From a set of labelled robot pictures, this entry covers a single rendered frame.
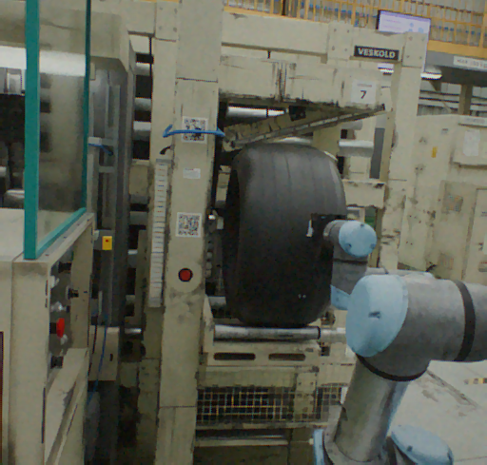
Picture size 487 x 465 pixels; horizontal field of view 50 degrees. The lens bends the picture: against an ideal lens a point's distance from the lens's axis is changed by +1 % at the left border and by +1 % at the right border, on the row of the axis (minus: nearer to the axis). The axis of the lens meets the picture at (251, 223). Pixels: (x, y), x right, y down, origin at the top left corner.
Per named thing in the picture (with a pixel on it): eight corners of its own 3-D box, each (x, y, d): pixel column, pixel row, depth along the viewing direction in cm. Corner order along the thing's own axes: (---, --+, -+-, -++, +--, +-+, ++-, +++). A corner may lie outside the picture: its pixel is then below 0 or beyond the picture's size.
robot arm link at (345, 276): (384, 314, 111) (388, 262, 111) (332, 310, 111) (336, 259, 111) (375, 307, 119) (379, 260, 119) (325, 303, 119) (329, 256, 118)
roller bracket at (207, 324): (203, 353, 156) (204, 321, 154) (195, 310, 194) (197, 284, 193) (214, 353, 156) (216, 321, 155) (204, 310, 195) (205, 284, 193)
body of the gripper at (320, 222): (337, 214, 136) (354, 215, 125) (335, 246, 137) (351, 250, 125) (308, 212, 135) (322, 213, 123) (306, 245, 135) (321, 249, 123)
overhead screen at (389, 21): (373, 67, 518) (379, 9, 510) (370, 67, 523) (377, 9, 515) (423, 74, 538) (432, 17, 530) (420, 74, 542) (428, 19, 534)
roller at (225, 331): (209, 333, 164) (210, 340, 160) (210, 320, 162) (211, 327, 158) (316, 335, 170) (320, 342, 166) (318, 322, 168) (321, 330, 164)
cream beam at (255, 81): (215, 96, 180) (218, 51, 178) (208, 101, 205) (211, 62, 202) (379, 111, 191) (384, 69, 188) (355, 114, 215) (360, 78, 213)
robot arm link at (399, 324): (386, 515, 101) (484, 325, 67) (308, 510, 100) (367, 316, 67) (376, 454, 110) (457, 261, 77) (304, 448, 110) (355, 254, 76)
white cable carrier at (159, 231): (148, 306, 163) (156, 154, 156) (149, 301, 168) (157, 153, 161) (163, 306, 164) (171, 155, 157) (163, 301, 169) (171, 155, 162)
